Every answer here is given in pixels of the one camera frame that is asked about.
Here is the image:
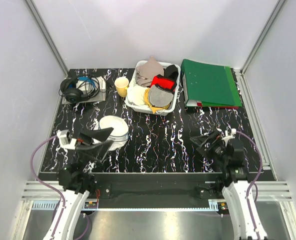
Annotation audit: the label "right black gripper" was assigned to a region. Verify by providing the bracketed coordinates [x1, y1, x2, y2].
[190, 129, 230, 164]

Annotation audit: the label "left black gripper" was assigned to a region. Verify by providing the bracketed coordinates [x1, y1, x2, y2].
[72, 127, 114, 174]

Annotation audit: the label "white mesh laundry bag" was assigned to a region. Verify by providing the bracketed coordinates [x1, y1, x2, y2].
[94, 115, 129, 152]

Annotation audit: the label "white bra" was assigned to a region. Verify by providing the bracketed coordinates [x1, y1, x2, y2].
[127, 85, 148, 106]

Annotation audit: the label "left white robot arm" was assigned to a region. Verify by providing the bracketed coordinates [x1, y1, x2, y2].
[44, 127, 114, 240]

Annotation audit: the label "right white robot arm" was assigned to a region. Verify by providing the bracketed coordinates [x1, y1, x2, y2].
[191, 128, 268, 240]

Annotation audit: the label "white plastic laundry basket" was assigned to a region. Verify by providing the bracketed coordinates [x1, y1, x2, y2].
[125, 59, 181, 116]

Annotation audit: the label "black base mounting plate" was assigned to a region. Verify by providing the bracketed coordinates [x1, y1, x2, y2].
[92, 172, 221, 209]

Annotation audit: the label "silver tray with items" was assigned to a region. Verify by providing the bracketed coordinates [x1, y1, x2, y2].
[61, 75, 107, 105]

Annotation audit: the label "black headphones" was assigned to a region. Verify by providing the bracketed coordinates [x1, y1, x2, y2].
[58, 74, 100, 103]

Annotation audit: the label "yellow mug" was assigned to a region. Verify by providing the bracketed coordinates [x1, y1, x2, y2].
[114, 77, 129, 98]

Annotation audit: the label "yellow garment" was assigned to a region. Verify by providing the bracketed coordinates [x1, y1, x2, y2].
[143, 88, 170, 114]

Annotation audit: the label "red and black garment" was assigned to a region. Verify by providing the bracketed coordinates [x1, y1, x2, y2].
[150, 74, 177, 92]

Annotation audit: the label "beige garment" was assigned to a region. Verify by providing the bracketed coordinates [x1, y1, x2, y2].
[135, 56, 164, 87]

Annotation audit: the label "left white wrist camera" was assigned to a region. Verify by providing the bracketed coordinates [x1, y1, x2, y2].
[56, 129, 77, 150]

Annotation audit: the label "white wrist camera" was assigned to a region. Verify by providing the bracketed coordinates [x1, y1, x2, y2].
[56, 129, 77, 150]
[222, 128, 237, 144]

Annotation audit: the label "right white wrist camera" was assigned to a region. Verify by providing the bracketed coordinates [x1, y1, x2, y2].
[222, 128, 237, 144]

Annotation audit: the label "green ring binder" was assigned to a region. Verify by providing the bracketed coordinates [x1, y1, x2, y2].
[181, 59, 242, 109]

